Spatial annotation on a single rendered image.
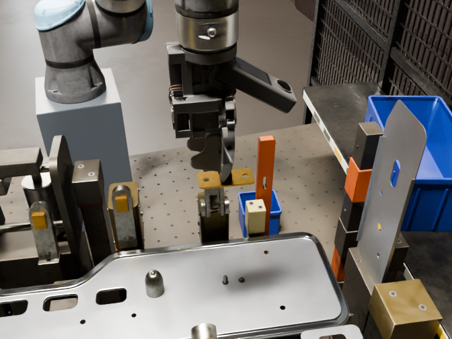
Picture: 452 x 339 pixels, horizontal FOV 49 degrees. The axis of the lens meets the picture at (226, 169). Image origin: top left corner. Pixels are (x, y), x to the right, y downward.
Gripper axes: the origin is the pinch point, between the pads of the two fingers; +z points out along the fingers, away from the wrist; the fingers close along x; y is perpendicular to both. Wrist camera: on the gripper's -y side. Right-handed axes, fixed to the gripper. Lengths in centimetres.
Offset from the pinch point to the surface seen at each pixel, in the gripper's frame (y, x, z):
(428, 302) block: -30.3, 13.9, 20.0
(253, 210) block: -7.0, -11.2, 19.3
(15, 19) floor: 134, -426, 125
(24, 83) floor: 105, -289, 125
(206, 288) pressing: 3.7, 0.6, 25.8
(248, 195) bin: -14, -49, 48
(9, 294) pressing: 38.2, -3.3, 25.2
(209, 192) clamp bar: 1.0, -14.6, 16.4
